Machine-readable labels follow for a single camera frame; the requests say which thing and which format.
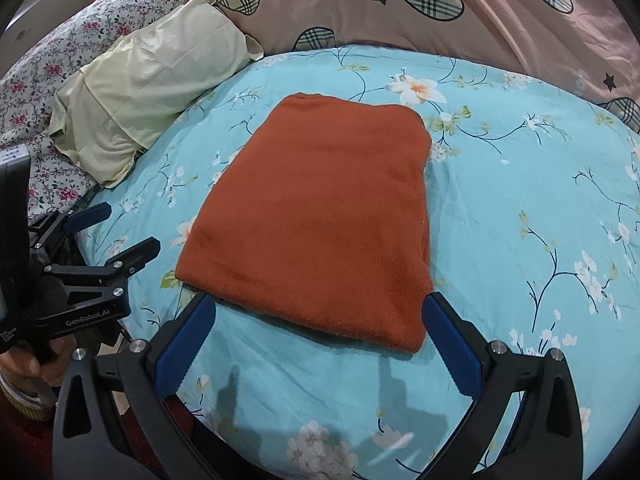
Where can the white floral quilt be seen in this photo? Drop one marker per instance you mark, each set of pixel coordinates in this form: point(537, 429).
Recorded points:
point(65, 45)

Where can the person's left hand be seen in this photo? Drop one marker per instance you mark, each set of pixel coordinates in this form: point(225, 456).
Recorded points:
point(20, 367)

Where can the person's left forearm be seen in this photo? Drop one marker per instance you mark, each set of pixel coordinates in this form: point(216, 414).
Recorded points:
point(25, 405)

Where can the pink duvet with plaid hearts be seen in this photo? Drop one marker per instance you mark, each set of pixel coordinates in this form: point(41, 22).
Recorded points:
point(500, 25)

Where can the orange knit sweater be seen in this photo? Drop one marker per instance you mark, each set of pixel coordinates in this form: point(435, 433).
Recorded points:
point(310, 210)

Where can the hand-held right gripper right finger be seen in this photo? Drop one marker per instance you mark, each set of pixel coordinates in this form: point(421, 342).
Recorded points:
point(452, 350)

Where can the dark mesh object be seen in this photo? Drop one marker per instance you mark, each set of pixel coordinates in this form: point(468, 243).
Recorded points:
point(75, 255)

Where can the light blue floral bedsheet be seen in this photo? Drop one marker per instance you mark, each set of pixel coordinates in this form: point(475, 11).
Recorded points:
point(500, 185)

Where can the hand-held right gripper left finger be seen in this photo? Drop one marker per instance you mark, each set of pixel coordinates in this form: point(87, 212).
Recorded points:
point(182, 355)

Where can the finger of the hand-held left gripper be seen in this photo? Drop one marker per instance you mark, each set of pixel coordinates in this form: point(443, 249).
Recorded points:
point(135, 255)
point(92, 215)

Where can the dark red cloth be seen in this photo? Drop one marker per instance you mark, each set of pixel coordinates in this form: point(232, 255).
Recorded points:
point(25, 445)

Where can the cream pillow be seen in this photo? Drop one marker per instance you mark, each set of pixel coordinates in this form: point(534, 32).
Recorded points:
point(150, 75)

